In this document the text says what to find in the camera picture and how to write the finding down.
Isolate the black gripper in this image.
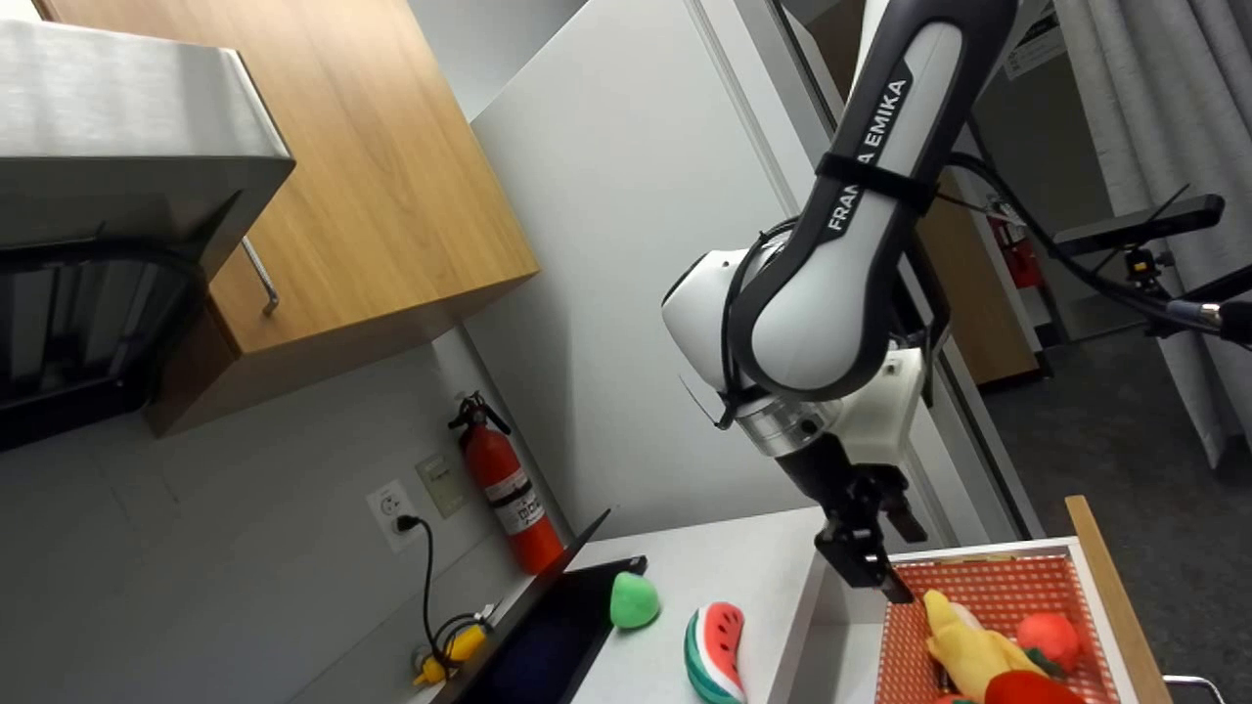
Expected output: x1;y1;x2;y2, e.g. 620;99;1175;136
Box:
778;434;936;608

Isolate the yellow banana plush toy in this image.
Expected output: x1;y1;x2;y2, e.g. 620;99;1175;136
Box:
920;585;1049;700

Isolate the watermelon slice plush toy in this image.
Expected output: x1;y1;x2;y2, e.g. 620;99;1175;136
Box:
680;600;750;704

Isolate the wooden-front white drawer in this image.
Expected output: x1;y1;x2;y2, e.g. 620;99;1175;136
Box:
766;490;1232;704

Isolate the orange checkered basket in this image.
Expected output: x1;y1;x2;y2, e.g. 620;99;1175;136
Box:
872;545;1126;704

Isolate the small strawberry plush toy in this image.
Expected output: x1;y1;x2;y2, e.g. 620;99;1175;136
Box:
1015;609;1087;675

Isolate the red tomato plush toy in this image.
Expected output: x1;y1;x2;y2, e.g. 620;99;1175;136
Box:
982;664;1087;704

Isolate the green plush toy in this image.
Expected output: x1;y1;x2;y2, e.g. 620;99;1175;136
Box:
608;566;666;634

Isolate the brown wooden door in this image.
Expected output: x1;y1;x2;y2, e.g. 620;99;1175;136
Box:
916;190;1049;390

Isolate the red fire extinguisher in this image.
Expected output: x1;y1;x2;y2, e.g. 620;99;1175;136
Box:
988;201;1049;292
446;387;572;579

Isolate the black sink basin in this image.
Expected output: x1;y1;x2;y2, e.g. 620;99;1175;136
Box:
435;506;655;704

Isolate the yellow round object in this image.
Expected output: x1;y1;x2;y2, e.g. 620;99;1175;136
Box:
407;621;497;692

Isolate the grey curtain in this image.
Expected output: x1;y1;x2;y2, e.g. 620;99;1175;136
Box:
1058;0;1252;472

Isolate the stainless steel range hood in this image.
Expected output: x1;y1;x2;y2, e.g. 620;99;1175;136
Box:
0;13;300;456

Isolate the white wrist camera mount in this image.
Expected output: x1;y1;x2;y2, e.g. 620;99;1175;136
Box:
839;342;933;460

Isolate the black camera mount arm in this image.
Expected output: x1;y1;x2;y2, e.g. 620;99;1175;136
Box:
1117;243;1252;348

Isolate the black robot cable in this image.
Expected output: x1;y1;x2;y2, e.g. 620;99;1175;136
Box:
933;150;1252;344

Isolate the black stereo camera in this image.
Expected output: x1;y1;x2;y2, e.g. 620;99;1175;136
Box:
1045;190;1229;261

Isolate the white switch plate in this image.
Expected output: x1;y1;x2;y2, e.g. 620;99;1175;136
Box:
411;445;478;519

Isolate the black power cable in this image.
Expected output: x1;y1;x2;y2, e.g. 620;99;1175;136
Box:
393;509;453;670

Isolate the white wall outlet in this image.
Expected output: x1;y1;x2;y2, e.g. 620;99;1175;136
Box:
366;479;424;548

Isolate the wooden wall cabinet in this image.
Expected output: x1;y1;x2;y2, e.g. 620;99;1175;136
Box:
34;0;542;439

